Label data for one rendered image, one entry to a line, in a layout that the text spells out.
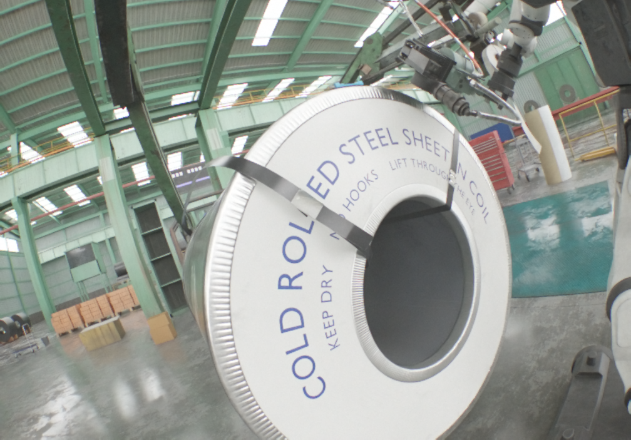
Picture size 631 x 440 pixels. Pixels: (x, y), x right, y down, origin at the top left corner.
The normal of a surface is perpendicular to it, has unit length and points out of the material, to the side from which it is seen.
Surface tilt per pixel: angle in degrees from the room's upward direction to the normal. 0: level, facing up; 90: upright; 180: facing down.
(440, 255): 85
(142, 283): 90
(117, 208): 90
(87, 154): 90
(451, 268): 74
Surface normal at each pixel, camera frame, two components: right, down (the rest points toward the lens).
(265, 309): 0.47, -0.20
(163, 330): 0.26, -0.12
